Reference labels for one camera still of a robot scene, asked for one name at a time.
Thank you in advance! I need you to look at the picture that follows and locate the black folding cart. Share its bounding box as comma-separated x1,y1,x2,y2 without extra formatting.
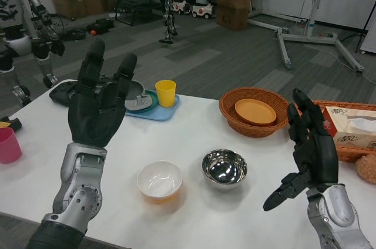
114,0,155,25

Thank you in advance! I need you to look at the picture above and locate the brown teddy bear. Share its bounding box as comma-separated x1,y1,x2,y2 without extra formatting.
355,154,376,185

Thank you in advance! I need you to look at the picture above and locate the orange plastic plate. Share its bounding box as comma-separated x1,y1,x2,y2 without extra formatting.
234,98,277,127

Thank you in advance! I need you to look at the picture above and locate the yellow plastic cup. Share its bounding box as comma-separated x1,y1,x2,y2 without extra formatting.
155,79,177,107

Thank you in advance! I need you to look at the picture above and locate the white wheeled gantry stand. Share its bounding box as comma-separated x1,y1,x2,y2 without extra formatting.
246,0,365,73

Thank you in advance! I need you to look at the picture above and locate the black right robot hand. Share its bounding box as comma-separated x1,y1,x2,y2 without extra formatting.
262,88,340,212

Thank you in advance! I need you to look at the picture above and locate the teal plastic plate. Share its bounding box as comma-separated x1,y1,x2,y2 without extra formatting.
126,89,161,115

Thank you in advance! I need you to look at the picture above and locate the open brown cardboard box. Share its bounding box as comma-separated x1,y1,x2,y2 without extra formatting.
216,0,252,31

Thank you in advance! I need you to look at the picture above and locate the long wicker basket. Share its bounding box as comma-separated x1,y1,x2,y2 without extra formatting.
311,99,376,162

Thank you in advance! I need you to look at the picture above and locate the black flat floor case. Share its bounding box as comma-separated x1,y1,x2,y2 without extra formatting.
60,30,86,41

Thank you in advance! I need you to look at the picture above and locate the shiny steel bowl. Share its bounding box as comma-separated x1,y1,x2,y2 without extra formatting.
201,149,249,193

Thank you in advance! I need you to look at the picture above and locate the white wheeled board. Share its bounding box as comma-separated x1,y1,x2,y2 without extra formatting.
360,5,376,55

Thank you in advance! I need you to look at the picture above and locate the white toy car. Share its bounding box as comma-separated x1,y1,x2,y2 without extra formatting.
172,0,191,15
191,2,214,20

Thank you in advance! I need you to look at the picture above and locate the pink plastic cup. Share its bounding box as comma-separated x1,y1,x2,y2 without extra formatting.
0,127,23,164

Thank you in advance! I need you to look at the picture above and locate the grey ribbed rubber container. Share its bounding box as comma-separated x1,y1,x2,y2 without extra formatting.
123,80,152,112

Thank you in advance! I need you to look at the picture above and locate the black floor bag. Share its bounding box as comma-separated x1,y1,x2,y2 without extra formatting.
86,18,115,34

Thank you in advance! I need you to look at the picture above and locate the small black device yellow label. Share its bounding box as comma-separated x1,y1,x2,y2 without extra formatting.
0,116,23,133

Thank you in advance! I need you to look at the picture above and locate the round wicker basket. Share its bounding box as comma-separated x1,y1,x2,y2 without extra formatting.
219,86,291,138

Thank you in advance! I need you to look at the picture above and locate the white and orange plastic bowl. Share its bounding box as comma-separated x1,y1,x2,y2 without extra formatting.
136,160,184,205

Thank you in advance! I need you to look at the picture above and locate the light blue plastic tray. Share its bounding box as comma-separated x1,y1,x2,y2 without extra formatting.
123,93,180,122

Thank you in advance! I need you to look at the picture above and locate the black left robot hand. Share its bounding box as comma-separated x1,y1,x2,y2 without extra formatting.
67,38,138,149

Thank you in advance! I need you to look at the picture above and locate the printed tissue box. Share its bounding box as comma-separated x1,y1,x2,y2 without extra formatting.
322,105,376,150

